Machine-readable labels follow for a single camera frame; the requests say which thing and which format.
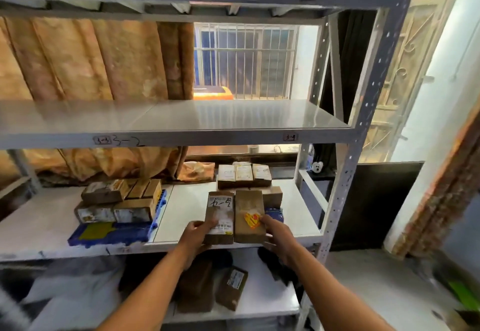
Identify slim brown cardboard box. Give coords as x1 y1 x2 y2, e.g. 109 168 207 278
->
215 266 249 312

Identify ornate beige metal gate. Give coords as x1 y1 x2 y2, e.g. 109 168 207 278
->
358 0 468 163

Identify boxes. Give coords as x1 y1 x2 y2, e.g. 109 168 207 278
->
74 178 163 225
216 161 284 211

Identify wide brown cardboard box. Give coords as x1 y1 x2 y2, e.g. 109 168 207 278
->
175 255 215 314

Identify blue plastic pallet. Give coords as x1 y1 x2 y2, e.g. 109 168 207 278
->
264 208 285 225
67 190 168 249

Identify white sack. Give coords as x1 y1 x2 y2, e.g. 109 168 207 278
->
22 257 127 331

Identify person's left forearm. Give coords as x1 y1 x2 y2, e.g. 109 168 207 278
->
95 251 196 331

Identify yellow tag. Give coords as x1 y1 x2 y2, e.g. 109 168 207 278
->
77 221 117 241

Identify bright green item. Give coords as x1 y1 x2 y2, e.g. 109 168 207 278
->
448 280 480 312

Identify person's left hand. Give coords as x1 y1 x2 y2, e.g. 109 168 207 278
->
176 217 219 272

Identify brown cardboard box orange sticker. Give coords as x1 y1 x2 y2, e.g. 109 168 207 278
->
234 190 267 245

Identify person's right forearm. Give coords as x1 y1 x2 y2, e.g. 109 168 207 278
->
286 248 395 331

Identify white metal shelving rack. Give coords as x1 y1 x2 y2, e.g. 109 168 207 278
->
0 0 423 331

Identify person's right hand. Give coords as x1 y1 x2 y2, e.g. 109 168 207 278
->
259 214 301 268

